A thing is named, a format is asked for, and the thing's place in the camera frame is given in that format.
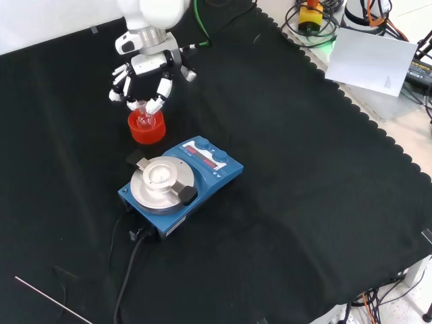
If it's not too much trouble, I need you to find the red flask ring stand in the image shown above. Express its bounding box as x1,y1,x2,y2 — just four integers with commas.
127,108,167,145

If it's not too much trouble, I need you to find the black heater power cable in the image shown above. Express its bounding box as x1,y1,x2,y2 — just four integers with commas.
112,228,157,324

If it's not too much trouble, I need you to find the blue heater with steel plate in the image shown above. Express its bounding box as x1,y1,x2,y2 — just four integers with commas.
117,135,244,240

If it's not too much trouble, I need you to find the white table leg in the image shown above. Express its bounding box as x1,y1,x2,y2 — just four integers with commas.
403,258,431,288

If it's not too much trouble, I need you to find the under-table cable bundle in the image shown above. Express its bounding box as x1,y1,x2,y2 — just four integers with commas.
344,269,432,324

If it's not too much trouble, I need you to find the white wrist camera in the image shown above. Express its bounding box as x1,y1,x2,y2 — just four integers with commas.
114,32,144,56

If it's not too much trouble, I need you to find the black stop button cable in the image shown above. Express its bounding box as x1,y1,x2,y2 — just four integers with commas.
282,0,342,48

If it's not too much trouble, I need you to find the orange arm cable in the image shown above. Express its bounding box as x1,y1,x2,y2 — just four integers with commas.
366,0,410,42

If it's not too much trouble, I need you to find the black power adapter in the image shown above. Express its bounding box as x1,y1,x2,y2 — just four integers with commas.
404,57,432,85

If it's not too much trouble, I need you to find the pale board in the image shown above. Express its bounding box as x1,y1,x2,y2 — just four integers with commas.
325,27,419,99

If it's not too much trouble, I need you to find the black bench cloth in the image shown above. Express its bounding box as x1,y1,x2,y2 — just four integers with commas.
0,0,432,324

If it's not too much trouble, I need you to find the clear round-bottom flask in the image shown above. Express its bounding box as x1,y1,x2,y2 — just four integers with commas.
136,100,156,131

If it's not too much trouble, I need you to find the grey base plate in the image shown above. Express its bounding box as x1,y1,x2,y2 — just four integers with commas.
346,80,425,121

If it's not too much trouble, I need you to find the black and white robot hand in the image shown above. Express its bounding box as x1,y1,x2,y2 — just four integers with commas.
108,43,197,115

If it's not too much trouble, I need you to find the thin glass rod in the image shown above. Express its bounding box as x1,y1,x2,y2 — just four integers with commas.
14,275,94,324

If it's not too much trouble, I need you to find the yellow stop button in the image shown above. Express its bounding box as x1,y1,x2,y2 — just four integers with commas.
298,0,325,34

